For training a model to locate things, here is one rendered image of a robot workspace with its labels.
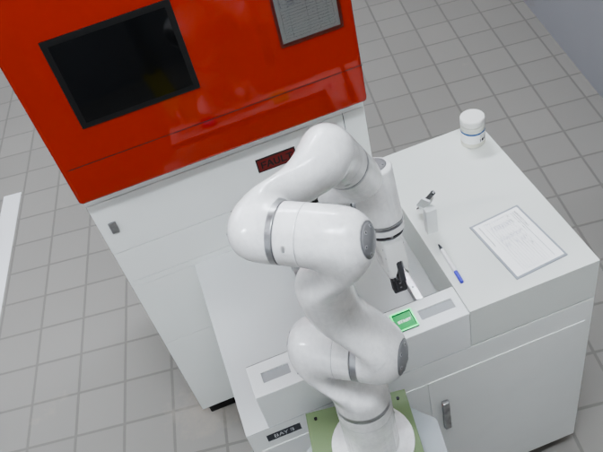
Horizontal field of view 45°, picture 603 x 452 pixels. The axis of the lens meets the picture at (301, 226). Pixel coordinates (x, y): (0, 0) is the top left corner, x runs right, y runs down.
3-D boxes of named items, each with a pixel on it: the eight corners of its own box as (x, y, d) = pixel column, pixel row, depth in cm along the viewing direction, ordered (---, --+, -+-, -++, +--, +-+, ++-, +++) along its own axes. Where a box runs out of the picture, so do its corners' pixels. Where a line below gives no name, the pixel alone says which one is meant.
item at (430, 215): (417, 221, 197) (413, 186, 187) (430, 216, 197) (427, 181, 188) (427, 236, 193) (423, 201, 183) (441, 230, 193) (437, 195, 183)
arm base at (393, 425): (423, 473, 158) (416, 429, 145) (339, 490, 159) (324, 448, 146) (405, 398, 172) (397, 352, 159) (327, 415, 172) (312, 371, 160)
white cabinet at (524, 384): (257, 401, 280) (193, 265, 223) (482, 310, 289) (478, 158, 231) (309, 560, 235) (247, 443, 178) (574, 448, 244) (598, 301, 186)
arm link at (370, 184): (281, 195, 129) (330, 222, 158) (368, 186, 124) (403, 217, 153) (280, 146, 131) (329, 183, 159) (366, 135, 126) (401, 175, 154)
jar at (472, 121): (456, 138, 217) (455, 113, 210) (477, 130, 217) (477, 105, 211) (467, 152, 212) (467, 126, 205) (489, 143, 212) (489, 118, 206)
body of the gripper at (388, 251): (361, 220, 160) (371, 259, 166) (377, 243, 151) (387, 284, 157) (392, 208, 160) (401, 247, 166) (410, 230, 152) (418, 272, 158)
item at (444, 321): (257, 397, 186) (244, 368, 176) (454, 318, 190) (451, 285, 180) (268, 428, 179) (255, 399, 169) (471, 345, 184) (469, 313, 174)
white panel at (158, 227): (131, 282, 222) (77, 189, 194) (375, 190, 229) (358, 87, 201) (132, 290, 220) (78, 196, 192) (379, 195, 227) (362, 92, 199)
